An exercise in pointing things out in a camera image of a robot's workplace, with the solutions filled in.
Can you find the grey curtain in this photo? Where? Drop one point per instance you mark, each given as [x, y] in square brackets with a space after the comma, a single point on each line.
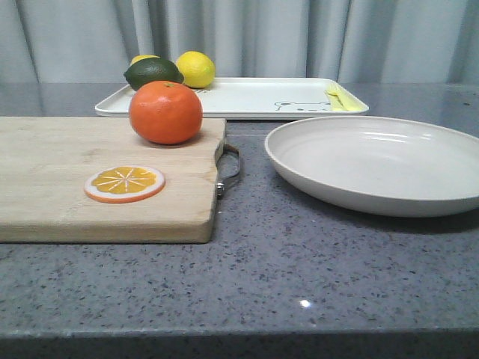
[348, 41]

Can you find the rear yellow lemon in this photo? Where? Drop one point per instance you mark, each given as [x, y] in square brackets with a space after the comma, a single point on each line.
[138, 58]

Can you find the orange slice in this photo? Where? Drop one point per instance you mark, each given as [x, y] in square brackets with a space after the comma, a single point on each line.
[124, 184]

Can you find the white round plate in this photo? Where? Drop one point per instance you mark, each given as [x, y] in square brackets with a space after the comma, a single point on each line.
[379, 165]

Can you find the wooden cutting board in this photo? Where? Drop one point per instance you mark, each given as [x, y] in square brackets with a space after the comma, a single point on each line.
[46, 161]

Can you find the metal cutting board handle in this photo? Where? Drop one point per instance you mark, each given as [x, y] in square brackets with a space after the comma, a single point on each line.
[229, 169]

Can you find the orange fruit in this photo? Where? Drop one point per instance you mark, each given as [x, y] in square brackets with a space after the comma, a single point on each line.
[165, 112]

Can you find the white rectangular tray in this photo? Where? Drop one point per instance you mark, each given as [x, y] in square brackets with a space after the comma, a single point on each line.
[269, 99]

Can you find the yellow plastic fork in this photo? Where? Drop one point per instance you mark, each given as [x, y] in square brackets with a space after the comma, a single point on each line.
[342, 100]

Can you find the green lime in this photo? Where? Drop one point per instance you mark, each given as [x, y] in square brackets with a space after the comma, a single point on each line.
[150, 70]

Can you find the yellow lemon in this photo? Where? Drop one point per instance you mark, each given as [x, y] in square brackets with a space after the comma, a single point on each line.
[138, 58]
[198, 69]

